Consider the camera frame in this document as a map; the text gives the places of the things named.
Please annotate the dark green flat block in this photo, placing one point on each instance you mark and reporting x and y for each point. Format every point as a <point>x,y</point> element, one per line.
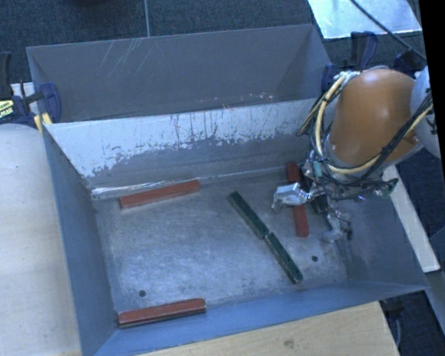
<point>284,258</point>
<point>249,215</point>

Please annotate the grey metal bin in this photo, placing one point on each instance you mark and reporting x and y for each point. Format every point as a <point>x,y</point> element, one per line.
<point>201,255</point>

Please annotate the red-brown flat block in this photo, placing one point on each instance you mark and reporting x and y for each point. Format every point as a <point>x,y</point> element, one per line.
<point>301,221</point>
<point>161,312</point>
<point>158,194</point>

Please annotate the pale wood board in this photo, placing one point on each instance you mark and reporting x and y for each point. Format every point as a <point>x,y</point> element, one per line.
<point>21,244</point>

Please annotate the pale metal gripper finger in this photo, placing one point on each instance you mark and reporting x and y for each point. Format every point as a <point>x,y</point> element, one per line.
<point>289,189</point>
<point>288,202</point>

